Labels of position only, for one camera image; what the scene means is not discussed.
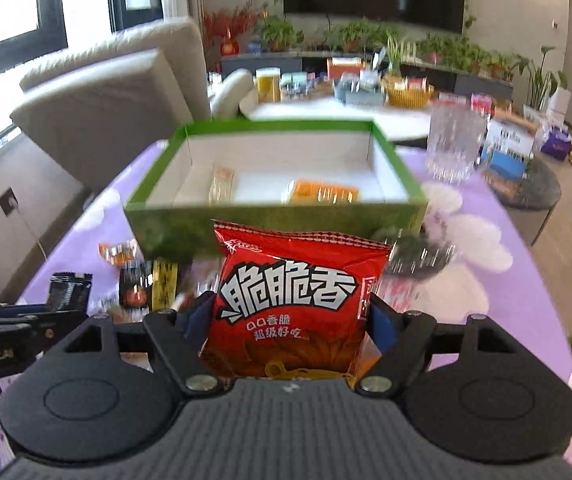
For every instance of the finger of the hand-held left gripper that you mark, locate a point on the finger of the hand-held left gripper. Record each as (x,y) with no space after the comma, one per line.
(13,311)
(1,352)

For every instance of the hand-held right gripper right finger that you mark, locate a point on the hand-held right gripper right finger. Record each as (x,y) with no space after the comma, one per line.
(383,327)

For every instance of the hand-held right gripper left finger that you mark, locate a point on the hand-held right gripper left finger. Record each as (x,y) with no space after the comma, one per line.
(201,312)

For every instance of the yellow snack packet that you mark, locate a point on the yellow snack packet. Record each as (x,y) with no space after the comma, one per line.
(164,285)

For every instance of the green cardboard box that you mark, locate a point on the green cardboard box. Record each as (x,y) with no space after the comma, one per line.
(176,230)

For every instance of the red snack packet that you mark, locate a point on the red snack packet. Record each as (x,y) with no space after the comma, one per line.
(291,285)

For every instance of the black snack packet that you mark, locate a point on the black snack packet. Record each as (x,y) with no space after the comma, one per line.
(70,291)

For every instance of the dark snack packet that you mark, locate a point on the dark snack packet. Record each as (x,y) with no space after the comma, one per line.
(135,290)

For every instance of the silver snack packet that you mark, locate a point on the silver snack packet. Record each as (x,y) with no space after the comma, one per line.
(415,255)

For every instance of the orange wrapped candy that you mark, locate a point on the orange wrapped candy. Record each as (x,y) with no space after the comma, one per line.
(118,253)

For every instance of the clear snack packet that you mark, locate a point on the clear snack packet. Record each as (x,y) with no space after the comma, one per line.
(222,185)

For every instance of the orange snack packet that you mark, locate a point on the orange snack packet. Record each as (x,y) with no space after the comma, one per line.
(321,192)

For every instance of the clear glass mug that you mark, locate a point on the clear glass mug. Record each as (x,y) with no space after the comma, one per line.
(453,145)

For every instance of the dark round side table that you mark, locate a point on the dark round side table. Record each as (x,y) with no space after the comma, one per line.
(535,195)

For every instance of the blue and white box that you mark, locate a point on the blue and white box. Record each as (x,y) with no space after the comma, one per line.
(508,150)

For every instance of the white round table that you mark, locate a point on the white round table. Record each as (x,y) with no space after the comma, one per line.
(326,112)

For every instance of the beige sofa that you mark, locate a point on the beige sofa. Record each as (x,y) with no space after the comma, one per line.
(106,105)

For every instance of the yellow woven basket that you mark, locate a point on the yellow woven basket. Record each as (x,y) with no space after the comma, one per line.
(408,96)

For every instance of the blue plastic basket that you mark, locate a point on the blue plastic basket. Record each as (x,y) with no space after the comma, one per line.
(358,95)

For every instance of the yellow canister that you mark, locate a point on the yellow canister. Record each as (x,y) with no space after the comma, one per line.
(268,86)

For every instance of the dark television stand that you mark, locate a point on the dark television stand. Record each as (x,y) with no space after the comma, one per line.
(236,62)

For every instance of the purple gift bag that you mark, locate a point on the purple gift bag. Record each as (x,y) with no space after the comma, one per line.
(555,142)

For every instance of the orange box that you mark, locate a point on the orange box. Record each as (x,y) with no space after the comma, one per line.
(345,67)

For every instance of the spider plant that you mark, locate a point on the spider plant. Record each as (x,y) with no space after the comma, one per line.
(399,52)

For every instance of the potted green plant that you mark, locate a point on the potted green plant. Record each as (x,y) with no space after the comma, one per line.
(355,35)
(278,32)
(458,52)

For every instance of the red flower arrangement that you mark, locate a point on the red flower arrangement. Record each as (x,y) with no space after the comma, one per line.
(226,27)

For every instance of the tall leafy potted plant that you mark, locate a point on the tall leafy potted plant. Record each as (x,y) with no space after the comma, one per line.
(540,77)

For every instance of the wall socket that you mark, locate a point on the wall socket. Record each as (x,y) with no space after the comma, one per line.
(8,201)

